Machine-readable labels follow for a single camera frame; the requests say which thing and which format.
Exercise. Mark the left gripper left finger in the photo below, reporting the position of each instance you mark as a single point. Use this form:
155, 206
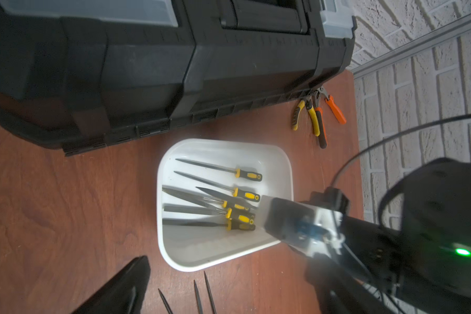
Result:
123, 293

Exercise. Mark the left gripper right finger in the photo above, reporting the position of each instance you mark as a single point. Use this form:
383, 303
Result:
337, 291

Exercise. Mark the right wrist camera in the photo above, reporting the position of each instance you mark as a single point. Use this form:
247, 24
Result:
308, 229

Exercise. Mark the white plastic storage box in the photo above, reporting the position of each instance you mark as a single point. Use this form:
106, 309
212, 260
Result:
189, 249

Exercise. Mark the file tool eleventh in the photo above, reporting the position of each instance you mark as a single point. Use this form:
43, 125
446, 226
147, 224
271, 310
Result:
225, 197

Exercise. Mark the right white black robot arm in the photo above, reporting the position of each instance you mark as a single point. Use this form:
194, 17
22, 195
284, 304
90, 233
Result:
426, 263

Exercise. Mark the file tool twelfth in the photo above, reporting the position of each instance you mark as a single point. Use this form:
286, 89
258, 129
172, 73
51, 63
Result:
229, 224

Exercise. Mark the black plastic toolbox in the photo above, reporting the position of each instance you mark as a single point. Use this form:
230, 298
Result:
84, 75

